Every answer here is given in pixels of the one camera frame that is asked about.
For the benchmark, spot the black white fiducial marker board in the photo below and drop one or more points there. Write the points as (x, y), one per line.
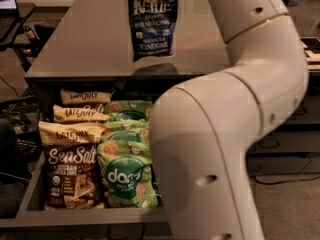
(311, 46)

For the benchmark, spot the blue Kettle chip bag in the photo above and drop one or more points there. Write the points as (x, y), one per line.
(152, 27)

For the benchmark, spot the rear green Dang chip bag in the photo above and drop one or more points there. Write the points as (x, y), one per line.
(129, 110)

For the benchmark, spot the laptop computer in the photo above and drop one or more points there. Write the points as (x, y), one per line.
(9, 13)

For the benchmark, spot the dark side table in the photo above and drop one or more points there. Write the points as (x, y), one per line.
(25, 11)

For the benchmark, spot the rear Late July chip bag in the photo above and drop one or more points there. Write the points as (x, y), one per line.
(70, 97)

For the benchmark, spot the black plastic crate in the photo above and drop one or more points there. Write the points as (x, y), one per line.
(23, 114)

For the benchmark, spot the front green Dang chip bag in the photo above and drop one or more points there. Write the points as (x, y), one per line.
(126, 169)

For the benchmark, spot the middle green Dang chip bag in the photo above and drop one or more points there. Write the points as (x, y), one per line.
(128, 130)

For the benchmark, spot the front Late July chip bag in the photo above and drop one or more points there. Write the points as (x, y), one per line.
(73, 172)

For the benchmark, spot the green dang chip bag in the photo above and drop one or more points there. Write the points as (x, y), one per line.
(128, 130)
(126, 169)
(129, 110)

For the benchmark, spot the middle Late July chip bag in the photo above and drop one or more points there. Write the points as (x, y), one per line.
(78, 115)

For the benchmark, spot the late july chip bag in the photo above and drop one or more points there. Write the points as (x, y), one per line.
(70, 97)
(73, 172)
(78, 115)

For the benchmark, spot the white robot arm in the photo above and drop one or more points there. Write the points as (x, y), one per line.
(201, 129)

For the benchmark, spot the open grey top drawer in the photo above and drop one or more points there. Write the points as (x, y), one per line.
(35, 221)

